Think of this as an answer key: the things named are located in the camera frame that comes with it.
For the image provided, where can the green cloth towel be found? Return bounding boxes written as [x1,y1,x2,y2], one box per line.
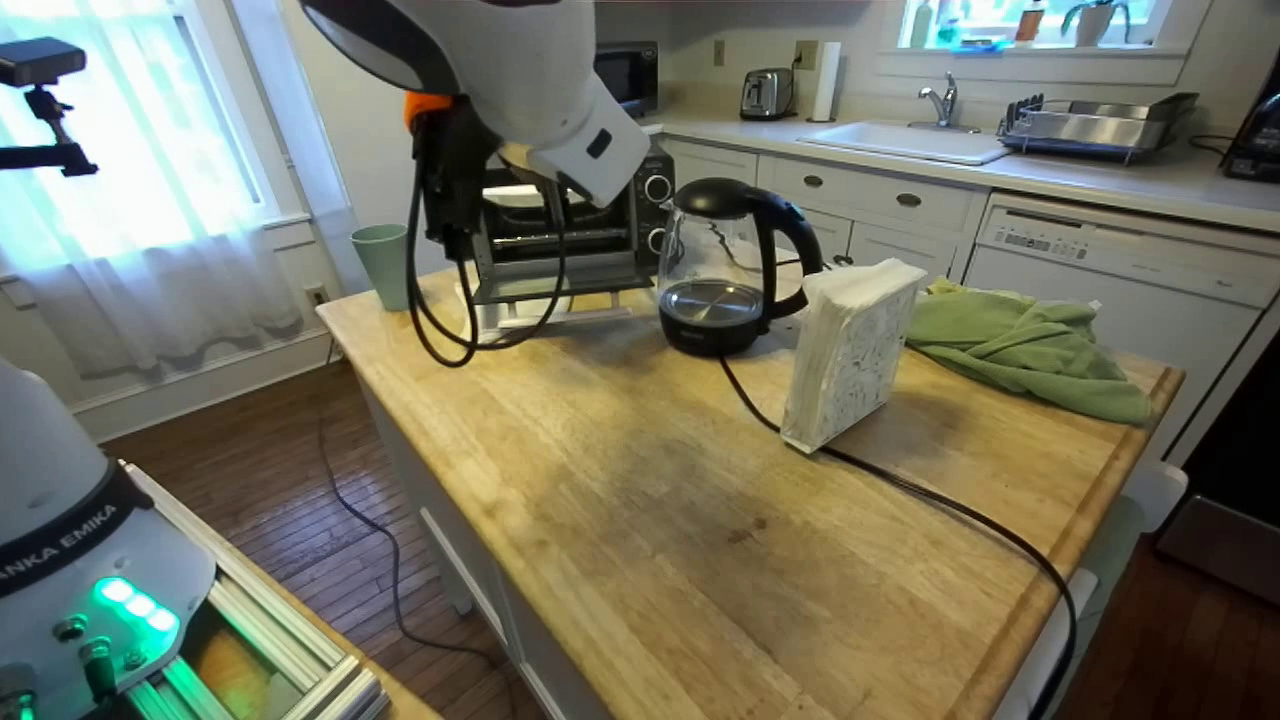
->
[903,275,1167,432]

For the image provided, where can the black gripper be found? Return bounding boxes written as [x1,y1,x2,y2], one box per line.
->
[408,102,507,268]

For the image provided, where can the silver dish rack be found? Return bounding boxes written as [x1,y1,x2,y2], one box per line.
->
[996,87,1199,167]

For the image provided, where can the black camera on stand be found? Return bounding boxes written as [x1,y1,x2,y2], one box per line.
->
[0,33,103,179]

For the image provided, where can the potted windowsill plant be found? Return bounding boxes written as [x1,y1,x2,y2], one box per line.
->
[1062,0,1139,51]

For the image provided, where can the silver bread toaster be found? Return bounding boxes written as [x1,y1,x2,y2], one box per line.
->
[738,66,802,125]

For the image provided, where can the black glass electric kettle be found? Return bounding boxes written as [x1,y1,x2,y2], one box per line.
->
[652,175,827,363]

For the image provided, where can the black floor cable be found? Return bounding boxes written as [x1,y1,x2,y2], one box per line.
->
[307,413,502,669]

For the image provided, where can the black coffee maker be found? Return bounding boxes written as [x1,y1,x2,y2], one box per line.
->
[1215,51,1280,187]

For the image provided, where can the black kitchen stove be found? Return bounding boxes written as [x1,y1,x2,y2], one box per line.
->
[1153,302,1280,614]

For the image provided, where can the white kitchen sink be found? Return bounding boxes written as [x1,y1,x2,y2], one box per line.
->
[806,120,1011,171]

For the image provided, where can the black silver toaster oven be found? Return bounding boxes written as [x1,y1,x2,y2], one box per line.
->
[463,147,682,341]

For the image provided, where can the black microwave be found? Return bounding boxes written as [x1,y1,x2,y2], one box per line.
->
[592,38,666,125]

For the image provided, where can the pale green plastic cup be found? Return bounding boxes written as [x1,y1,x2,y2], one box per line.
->
[348,219,415,317]

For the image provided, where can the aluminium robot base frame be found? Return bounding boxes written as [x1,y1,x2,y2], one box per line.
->
[115,455,394,720]

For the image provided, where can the white sheer curtain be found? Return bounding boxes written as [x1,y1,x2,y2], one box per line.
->
[0,0,312,388]

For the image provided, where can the white kitchen cabinets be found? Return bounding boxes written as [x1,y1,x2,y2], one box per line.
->
[655,132,994,290]

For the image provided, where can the chrome kitchen faucet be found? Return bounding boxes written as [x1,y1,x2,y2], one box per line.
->
[914,71,970,136]

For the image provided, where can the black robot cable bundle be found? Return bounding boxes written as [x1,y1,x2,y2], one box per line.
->
[406,166,574,372]

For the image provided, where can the white dishwasher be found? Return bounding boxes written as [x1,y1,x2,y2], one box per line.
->
[961,194,1280,468]

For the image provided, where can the white paper towel roll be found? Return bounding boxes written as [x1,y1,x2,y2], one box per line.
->
[807,38,847,130]

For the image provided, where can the black kettle power cord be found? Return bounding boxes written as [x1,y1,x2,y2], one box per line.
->
[718,351,1084,720]

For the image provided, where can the white rectangular foam block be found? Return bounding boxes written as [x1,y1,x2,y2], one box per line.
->
[776,257,934,461]

